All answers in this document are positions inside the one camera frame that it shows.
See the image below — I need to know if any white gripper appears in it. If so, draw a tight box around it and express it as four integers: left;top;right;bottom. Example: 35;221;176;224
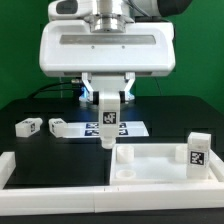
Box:
39;20;175;105

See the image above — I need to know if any white square tabletop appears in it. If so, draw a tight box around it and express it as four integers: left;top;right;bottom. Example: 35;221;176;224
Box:
110;143;224;185

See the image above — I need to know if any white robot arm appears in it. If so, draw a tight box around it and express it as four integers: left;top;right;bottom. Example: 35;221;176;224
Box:
39;0;192;103

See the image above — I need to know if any white tag sheet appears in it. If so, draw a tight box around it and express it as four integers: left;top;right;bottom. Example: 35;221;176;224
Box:
64;121;149;138

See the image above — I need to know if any white U-shaped fence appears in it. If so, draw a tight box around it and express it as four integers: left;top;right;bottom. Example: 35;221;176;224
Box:
0;152;224;216

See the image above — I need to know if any black cable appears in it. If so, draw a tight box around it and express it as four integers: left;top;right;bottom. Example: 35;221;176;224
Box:
27;81;83;99

